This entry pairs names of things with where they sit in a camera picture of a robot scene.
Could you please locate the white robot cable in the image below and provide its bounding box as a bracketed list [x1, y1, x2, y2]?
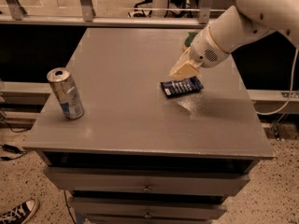
[255, 47, 299, 117]

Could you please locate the grey drawer cabinet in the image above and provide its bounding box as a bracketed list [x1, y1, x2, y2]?
[24, 28, 273, 224]

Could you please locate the top grey drawer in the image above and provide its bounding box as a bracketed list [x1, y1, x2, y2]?
[45, 167, 249, 196]

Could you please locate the black white sneaker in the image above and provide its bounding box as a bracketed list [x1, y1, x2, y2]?
[0, 199, 39, 224]

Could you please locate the green and yellow sponge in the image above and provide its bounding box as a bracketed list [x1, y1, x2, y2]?
[183, 32, 197, 49]

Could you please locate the grey drawer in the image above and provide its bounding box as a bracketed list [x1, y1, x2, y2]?
[45, 167, 249, 196]
[69, 197, 226, 220]

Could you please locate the metal railing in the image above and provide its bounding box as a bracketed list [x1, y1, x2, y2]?
[0, 0, 235, 29]

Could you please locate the silver blue drink can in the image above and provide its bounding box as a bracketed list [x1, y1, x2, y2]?
[47, 67, 84, 119]

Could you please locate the blue rxbar blueberry wrapper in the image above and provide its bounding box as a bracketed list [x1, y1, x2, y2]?
[160, 77, 204, 98]

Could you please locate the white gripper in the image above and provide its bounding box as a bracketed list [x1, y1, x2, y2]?
[169, 26, 229, 80]

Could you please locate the black power adapter cable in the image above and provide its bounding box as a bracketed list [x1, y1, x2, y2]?
[0, 109, 32, 162]

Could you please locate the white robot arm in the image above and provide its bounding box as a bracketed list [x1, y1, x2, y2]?
[169, 0, 299, 80]

